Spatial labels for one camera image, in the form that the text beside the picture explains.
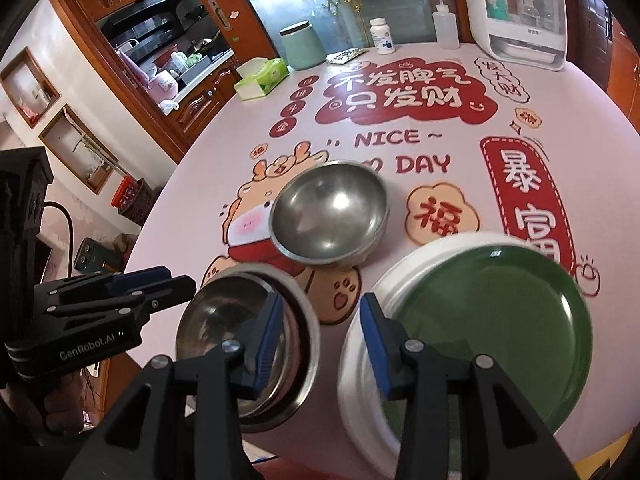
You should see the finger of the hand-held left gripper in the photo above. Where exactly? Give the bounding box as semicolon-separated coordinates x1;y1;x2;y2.
49;274;197;319
34;265;172;302

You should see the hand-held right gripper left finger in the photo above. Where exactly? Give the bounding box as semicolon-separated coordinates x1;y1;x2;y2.
62;291;286;480

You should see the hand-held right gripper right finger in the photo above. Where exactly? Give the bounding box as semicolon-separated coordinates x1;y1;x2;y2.
360;292;582;480

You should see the large steel bowl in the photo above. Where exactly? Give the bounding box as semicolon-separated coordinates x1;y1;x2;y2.
175;262;321;434

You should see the large white plate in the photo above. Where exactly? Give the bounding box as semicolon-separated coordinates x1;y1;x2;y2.
337;231;599;477

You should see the green plate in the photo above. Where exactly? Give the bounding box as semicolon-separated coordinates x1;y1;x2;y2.
387;245;595;434

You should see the small steel bowl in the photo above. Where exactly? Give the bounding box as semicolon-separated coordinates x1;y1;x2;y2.
269;160;390;264

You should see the person's left hand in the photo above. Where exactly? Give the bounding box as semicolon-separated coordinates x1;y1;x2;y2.
14;376;99;434

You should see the dark green box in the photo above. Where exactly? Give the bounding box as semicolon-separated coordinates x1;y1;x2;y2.
73;238;124;274

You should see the red crate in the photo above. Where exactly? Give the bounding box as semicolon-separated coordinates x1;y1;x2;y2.
109;174;156;226

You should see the pink patterned appliance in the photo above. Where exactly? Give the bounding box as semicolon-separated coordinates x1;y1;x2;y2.
149;69;181;106

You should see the printed pink tablecloth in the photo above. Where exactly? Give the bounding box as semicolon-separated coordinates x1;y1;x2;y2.
120;42;640;467

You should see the green tissue box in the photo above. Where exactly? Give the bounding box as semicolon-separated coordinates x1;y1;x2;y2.
234;57;290;99

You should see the black range hood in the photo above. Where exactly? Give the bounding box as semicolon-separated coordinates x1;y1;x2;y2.
94;0;191;27

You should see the green canister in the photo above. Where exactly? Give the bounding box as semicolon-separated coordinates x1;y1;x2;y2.
279;21;327;71

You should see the patterned coaster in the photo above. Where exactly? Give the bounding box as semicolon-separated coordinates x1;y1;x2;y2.
327;49;367;65

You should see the white pill bottle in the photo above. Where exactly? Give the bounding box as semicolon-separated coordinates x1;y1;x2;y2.
369;17;396;55

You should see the clear squeeze bottle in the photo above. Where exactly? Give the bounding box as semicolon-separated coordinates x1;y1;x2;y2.
430;0;460;50

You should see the white countertop cabinet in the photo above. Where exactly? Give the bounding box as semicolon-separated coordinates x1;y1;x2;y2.
459;0;569;71

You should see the clear pump bottle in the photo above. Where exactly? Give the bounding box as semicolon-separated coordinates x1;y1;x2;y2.
517;0;551;29

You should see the black cable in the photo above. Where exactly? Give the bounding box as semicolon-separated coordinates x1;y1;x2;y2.
44;202;82;277

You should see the wooden wall frame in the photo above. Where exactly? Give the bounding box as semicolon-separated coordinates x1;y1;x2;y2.
0;47;61;129
38;104;119;195

